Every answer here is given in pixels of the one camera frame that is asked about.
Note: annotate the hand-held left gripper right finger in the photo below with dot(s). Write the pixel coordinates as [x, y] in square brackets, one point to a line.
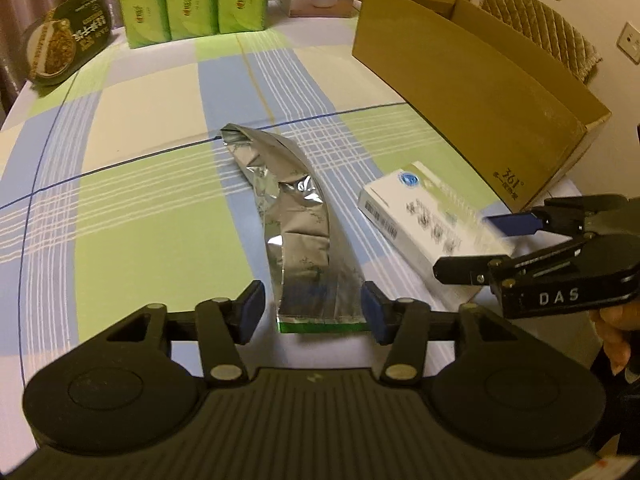
[377, 312]

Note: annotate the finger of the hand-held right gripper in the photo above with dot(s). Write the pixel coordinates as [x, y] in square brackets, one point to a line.
[460, 269]
[515, 223]

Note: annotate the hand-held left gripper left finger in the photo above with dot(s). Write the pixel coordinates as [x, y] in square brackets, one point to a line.
[250, 310]

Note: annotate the silver foil pouch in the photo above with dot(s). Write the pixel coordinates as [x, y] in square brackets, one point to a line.
[300, 210]

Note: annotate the large brown cardboard box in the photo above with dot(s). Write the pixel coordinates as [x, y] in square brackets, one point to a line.
[475, 100]

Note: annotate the desktop with checked tablecloth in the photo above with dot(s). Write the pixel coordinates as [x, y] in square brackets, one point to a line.
[150, 185]

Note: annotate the person's right hand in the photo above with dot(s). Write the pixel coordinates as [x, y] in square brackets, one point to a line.
[615, 340]

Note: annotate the quilted chair back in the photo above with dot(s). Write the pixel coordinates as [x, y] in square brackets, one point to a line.
[540, 25]

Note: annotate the green tissue multipack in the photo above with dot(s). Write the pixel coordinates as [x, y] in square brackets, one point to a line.
[190, 5]

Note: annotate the black instant food bowl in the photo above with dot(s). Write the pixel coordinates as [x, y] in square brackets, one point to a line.
[60, 40]

